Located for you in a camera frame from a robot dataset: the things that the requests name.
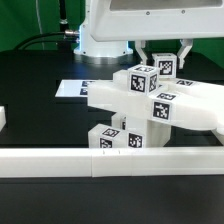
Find white front fence bar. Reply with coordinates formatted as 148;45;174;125
0;147;224;178

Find white chair back frame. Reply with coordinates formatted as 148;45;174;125
88;70;224;135

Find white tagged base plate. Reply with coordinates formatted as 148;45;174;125
55;79;114;98

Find white chair seat part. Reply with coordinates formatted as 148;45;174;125
126;117;171;148

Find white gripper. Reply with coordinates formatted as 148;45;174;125
89;0;224;69

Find black cable with connector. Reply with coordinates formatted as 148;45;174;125
13;29;81;51

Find white side block left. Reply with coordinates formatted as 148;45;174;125
0;106;6;132

